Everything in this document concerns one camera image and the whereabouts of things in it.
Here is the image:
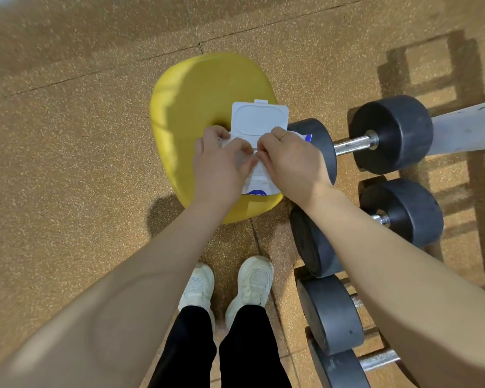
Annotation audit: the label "person's left hand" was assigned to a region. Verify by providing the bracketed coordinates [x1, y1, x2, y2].
[192, 125, 259, 207]

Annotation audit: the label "person's right hand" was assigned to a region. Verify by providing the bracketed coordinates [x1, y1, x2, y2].
[256, 126, 334, 211]

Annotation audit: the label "white wet wipes pack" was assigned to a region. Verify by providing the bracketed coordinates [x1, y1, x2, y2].
[220, 99, 313, 197]

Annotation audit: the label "person's right forearm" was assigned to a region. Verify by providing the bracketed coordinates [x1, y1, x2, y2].
[304, 186, 485, 388]

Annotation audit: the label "person's left forearm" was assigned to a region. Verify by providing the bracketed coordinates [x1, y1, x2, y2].
[0, 197, 237, 388]

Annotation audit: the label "yellow round stool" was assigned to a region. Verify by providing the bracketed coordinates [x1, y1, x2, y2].
[150, 52, 284, 225]

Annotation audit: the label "person's right white shoe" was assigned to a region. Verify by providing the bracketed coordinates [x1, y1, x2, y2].
[225, 255, 275, 331]

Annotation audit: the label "person's white shoe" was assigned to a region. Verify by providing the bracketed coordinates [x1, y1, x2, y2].
[178, 263, 216, 332]
[225, 255, 275, 331]

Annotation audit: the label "grey dumbbell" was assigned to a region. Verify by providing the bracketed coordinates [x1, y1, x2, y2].
[287, 95, 434, 186]
[305, 327, 421, 388]
[296, 274, 378, 356]
[289, 178, 445, 279]

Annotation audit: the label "person's left white shoe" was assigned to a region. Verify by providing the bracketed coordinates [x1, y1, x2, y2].
[178, 263, 216, 332]

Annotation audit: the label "person's right black trouser leg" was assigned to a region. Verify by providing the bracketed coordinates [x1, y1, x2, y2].
[219, 304, 293, 388]

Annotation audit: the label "person's black trouser leg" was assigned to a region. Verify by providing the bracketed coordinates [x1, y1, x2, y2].
[219, 304, 293, 388]
[147, 305, 218, 388]

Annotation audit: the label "person's left black trouser leg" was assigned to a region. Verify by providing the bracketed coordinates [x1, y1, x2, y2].
[147, 305, 218, 388]

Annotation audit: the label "grey dumbbell rack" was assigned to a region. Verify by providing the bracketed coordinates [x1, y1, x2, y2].
[428, 98, 485, 157]

